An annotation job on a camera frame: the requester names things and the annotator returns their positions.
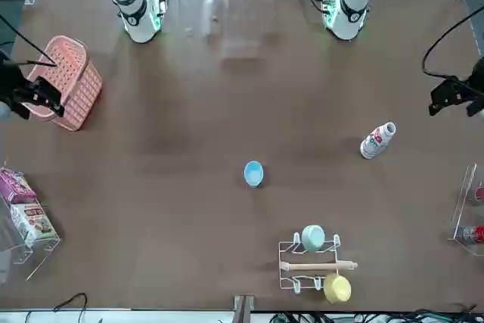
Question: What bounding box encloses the white wire cup rack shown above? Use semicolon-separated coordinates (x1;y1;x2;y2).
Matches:
278;232;359;294

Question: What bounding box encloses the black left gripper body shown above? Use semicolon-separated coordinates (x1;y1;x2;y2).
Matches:
452;57;484;103

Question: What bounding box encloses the black cable bundle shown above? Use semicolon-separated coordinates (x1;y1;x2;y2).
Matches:
270;302;484;323

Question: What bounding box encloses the green ceramic cup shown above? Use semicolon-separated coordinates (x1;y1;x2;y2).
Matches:
301;224;327;253

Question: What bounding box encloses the white side table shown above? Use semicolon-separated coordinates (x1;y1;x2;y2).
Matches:
0;309;484;323

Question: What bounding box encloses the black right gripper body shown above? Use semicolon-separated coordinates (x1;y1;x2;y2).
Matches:
0;60;31;107

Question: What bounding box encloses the thin black cable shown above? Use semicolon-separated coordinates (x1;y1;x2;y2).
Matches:
52;292;88;323

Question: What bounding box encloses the yellow ceramic cup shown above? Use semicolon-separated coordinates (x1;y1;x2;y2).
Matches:
323;272;352;304

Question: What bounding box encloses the clear acrylic snack shelf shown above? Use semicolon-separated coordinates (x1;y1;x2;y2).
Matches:
0;166;62;282

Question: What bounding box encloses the white juice bottle red label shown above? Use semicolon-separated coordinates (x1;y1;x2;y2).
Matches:
359;121;397;160

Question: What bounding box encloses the white snack packet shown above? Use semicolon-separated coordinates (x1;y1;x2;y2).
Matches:
10;201;61;247

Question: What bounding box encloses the purple snack packet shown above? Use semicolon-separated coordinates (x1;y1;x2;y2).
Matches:
0;166;38;205

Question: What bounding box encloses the aluminium camera post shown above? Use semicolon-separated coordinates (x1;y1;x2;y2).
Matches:
233;294;256;323

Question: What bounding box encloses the clear acrylic bottle shelf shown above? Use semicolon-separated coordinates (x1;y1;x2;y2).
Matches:
447;163;484;256

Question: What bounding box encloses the pink plastic basket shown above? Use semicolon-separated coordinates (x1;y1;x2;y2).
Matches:
25;34;104;132

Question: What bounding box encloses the blue ceramic cup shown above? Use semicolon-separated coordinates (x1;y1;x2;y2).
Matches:
244;160;265;190

